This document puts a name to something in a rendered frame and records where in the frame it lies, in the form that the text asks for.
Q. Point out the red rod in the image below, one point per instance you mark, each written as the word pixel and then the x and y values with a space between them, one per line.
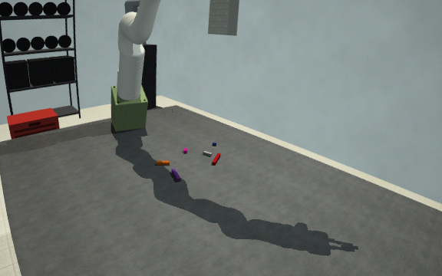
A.
pixel 216 159

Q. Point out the orange rod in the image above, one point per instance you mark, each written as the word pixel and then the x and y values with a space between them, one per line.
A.
pixel 163 163

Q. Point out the purple rod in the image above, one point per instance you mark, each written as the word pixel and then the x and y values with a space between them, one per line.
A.
pixel 177 177

